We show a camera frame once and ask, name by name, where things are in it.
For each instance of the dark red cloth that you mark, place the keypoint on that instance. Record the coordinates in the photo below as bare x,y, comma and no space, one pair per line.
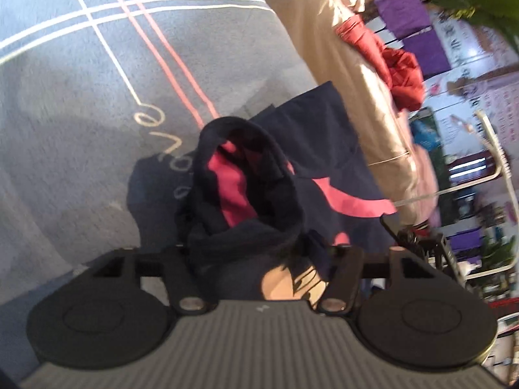
399,69

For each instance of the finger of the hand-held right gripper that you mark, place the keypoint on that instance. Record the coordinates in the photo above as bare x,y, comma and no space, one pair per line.
399,229

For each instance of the wall poster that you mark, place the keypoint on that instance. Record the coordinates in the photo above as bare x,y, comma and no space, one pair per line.
486,85

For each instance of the navy shirt with pink stripes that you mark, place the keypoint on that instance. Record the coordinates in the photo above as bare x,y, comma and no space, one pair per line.
324,137

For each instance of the purple cloth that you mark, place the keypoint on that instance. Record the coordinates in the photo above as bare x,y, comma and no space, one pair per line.
399,4

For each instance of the blue box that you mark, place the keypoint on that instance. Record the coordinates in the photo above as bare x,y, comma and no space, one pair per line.
425,133

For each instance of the beige bed cover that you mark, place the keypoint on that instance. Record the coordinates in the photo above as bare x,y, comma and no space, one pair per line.
324,60

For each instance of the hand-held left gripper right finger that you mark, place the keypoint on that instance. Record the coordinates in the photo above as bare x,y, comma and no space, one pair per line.
344,271

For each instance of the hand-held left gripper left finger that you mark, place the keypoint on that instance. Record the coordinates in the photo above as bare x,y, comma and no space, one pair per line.
178,271

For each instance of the white metal rack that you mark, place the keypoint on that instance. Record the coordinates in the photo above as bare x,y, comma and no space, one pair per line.
496,158

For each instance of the blue striped blanket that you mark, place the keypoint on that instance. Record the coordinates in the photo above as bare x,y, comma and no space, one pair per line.
81,129

